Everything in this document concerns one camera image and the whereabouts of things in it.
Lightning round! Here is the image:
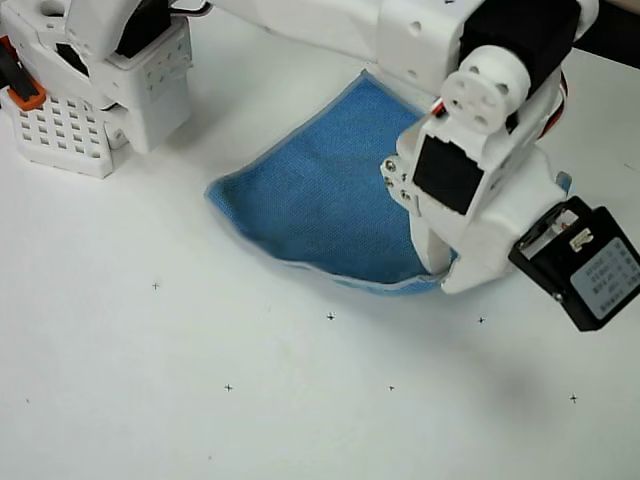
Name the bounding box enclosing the blue microfiber cloth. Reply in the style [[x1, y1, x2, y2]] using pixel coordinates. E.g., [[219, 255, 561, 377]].
[[203, 69, 574, 298]]

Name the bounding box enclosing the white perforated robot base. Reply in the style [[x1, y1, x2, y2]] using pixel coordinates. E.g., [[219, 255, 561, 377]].
[[0, 0, 126, 180]]

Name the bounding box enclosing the black mat with drawing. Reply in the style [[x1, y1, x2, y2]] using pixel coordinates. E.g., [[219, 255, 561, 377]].
[[574, 0, 640, 70]]

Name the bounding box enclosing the orange and black clamp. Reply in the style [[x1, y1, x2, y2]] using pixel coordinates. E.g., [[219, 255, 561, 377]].
[[0, 34, 47, 110]]

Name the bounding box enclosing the red black servo cable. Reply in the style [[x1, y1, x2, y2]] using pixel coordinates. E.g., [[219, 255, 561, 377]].
[[542, 69, 572, 145]]

